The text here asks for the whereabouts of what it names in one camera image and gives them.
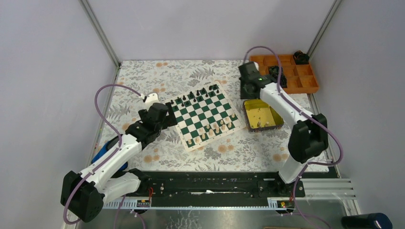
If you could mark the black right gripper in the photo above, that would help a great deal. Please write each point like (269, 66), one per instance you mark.
(243, 96)

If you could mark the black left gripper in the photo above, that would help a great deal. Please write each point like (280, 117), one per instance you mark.
(170, 120)

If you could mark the gold chess piece tin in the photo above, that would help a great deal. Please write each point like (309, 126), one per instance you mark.
(260, 116)

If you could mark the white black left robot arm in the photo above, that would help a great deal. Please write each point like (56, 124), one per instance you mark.
(85, 193)

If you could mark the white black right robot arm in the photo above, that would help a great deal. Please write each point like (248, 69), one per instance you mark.
(308, 137)

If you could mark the green white chess board mat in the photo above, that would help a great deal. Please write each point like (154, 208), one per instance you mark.
(203, 106)

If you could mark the black coil tray upper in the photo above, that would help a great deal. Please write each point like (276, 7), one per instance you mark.
(273, 71)

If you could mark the black coil tray lower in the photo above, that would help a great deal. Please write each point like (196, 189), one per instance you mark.
(283, 81)

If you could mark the wooden compartment tray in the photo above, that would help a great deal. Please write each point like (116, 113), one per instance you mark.
(300, 78)

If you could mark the black coil outside tray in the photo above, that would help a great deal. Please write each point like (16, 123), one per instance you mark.
(301, 58)

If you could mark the floral table mat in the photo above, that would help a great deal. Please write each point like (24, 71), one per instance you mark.
(238, 151)

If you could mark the dark cylinder bottom right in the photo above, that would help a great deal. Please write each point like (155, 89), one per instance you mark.
(367, 221)

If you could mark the black mounting base rail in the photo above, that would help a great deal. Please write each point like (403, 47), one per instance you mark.
(213, 189)

